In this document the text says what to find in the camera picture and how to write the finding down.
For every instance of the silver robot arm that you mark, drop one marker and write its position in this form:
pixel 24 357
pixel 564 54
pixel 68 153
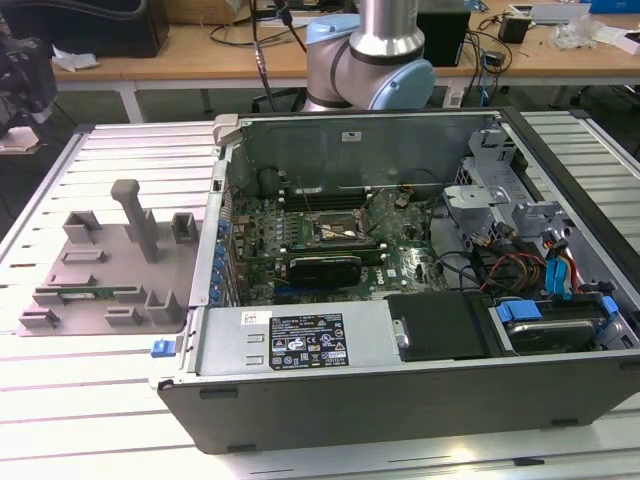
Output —
pixel 385 30

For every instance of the CPU socket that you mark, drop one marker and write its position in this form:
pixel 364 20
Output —
pixel 332 232

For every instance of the crumpled white paper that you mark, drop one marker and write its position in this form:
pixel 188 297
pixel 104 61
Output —
pixel 75 60

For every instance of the black computer tower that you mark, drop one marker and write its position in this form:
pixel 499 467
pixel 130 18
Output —
pixel 100 25

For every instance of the wooden desk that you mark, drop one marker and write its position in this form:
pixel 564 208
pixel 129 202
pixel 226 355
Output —
pixel 200 60

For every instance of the brown cardboard box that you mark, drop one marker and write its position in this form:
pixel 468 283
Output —
pixel 210 10

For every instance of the grey plastic case latch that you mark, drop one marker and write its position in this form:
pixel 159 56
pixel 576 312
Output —
pixel 225 129

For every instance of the grey plastic parts rack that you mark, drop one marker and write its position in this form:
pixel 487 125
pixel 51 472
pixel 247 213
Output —
pixel 115 280

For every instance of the green RAM stick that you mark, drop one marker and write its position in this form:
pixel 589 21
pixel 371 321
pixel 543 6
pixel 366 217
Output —
pixel 117 291

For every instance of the blue plastic latch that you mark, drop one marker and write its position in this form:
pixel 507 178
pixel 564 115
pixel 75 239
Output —
pixel 161 349

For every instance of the silver power supply unit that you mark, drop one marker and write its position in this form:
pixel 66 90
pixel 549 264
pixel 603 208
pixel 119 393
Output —
pixel 225 340

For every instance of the black graphics card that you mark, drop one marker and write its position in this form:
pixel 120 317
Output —
pixel 325 274

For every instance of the tall black box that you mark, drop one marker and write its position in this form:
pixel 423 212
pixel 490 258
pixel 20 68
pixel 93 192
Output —
pixel 445 35

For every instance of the green motherboard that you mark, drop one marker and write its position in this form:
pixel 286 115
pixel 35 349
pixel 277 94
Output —
pixel 415 260

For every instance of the silver metal drive cage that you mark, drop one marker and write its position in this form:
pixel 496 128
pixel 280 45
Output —
pixel 475 197

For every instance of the open black PC case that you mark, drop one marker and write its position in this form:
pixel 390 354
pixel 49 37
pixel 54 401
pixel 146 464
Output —
pixel 350 410

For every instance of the small black device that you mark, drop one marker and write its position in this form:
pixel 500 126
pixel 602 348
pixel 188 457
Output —
pixel 495 59

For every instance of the small black cube adapter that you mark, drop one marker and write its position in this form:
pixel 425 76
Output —
pixel 512 30

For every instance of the flat silver tray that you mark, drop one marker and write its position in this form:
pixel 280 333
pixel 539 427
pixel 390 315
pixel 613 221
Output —
pixel 550 12

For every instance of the clear plastic bags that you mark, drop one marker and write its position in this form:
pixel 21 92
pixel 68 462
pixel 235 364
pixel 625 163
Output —
pixel 575 32

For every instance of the hard disk in blue carrier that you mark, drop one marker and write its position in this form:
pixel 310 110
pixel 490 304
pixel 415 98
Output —
pixel 550 336

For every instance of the blue box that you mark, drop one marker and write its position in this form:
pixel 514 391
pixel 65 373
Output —
pixel 615 5

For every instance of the small white box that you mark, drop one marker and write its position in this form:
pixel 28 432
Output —
pixel 630 42

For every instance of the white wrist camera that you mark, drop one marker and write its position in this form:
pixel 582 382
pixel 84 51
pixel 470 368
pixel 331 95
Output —
pixel 17 140

